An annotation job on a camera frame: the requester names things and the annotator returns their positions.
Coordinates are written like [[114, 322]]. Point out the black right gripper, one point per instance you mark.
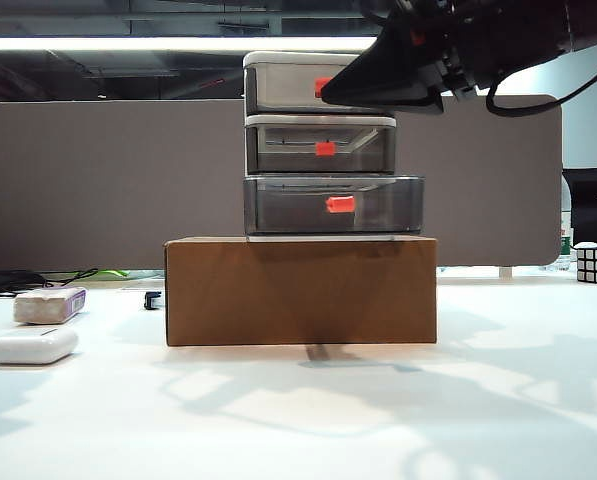
[[468, 40]]

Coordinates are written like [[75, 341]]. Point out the white plastic drawer cabinet frame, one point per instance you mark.
[[298, 58]]

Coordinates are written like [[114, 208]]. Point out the white earphone case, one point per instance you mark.
[[30, 346]]

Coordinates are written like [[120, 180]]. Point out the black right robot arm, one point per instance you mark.
[[543, 30]]

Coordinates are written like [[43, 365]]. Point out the clear bottle with green label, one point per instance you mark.
[[566, 240]]

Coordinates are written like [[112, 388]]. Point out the brown cardboard box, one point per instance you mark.
[[303, 295]]

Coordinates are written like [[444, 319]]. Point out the long ceiling light strip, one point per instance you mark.
[[178, 44]]

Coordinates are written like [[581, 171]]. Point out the grey fabric desk partition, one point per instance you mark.
[[103, 185]]

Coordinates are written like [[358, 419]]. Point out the small black clip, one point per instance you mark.
[[153, 301]]

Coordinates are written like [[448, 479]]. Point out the green flat object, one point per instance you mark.
[[113, 273]]

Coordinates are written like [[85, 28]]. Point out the tissue pack with purple label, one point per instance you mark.
[[45, 307]]

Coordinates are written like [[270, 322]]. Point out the tinted drawer over metal rail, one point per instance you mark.
[[278, 161]]

